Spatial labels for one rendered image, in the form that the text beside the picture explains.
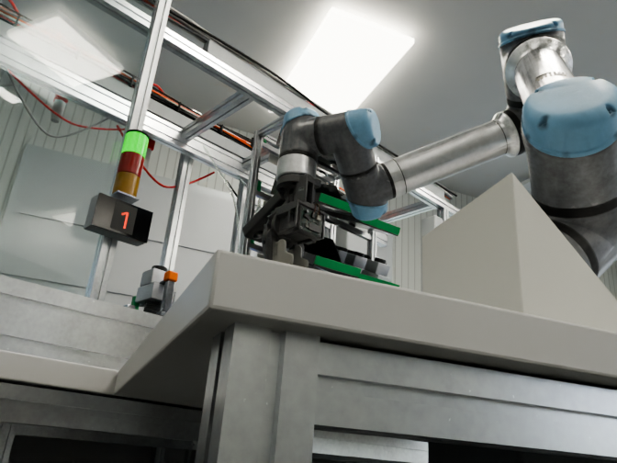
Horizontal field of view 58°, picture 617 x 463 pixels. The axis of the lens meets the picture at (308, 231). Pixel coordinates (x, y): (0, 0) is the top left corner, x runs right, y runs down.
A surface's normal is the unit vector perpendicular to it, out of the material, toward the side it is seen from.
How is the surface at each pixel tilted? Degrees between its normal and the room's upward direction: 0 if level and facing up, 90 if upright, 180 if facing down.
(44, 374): 90
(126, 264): 90
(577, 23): 180
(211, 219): 90
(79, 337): 90
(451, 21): 180
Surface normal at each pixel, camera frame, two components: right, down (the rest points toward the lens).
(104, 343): 0.69, -0.23
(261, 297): 0.39, -0.33
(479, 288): -0.95, -0.18
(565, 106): -0.32, -0.76
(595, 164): 0.04, 0.47
